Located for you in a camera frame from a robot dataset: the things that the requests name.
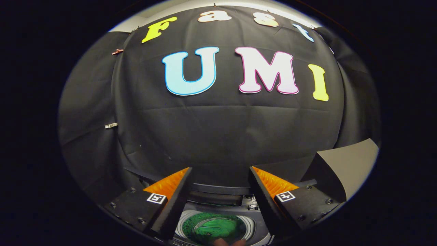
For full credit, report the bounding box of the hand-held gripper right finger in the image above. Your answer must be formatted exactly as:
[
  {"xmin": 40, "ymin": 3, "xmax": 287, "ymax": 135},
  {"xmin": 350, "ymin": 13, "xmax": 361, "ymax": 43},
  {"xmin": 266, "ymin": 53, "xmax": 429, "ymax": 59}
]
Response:
[{"xmin": 248, "ymin": 166, "xmax": 342, "ymax": 237}]

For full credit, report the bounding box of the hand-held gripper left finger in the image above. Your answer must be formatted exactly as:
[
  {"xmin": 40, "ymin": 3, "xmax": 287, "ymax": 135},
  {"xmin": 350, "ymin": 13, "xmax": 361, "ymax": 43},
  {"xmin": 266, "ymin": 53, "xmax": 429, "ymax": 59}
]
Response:
[{"xmin": 104, "ymin": 167, "xmax": 193, "ymax": 240}]

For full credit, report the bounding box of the dark grey washing machine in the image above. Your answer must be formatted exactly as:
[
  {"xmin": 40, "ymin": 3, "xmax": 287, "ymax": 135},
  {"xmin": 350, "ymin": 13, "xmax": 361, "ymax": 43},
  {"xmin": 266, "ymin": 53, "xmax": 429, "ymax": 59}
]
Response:
[{"xmin": 125, "ymin": 167, "xmax": 318, "ymax": 246}]

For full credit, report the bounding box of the green button shirt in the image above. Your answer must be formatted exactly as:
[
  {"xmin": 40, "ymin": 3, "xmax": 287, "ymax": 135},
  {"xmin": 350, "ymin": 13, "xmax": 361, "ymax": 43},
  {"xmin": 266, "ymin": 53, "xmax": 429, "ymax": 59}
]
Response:
[{"xmin": 183, "ymin": 213, "xmax": 247, "ymax": 245}]

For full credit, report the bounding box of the black backdrop cloth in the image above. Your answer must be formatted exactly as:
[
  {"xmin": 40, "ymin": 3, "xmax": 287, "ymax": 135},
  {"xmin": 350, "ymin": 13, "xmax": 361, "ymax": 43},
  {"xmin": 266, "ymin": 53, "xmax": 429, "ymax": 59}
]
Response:
[{"xmin": 58, "ymin": 5, "xmax": 381, "ymax": 205}]

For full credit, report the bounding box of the grey top white cabinet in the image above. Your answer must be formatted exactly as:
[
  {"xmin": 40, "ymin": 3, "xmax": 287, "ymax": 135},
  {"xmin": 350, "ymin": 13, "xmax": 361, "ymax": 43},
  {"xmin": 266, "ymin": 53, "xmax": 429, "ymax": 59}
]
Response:
[{"xmin": 300, "ymin": 138, "xmax": 379, "ymax": 203}]

